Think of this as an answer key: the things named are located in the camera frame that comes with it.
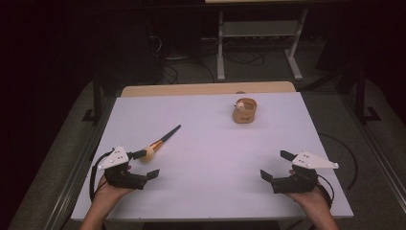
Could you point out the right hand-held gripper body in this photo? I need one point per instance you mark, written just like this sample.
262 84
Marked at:
298 183

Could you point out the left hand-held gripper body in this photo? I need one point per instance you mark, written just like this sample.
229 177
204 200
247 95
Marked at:
118 175

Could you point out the wooden cup with small figure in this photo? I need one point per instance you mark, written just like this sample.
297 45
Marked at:
244 114

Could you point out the person's left hand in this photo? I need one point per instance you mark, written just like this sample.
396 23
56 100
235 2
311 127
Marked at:
107 193

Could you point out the person's right hand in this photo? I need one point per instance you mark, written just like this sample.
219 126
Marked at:
314 200

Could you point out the black metal stand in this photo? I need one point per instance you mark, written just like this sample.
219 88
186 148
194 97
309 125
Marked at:
96 102
362 102

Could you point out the white metal table frame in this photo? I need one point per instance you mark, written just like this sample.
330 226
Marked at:
260 28

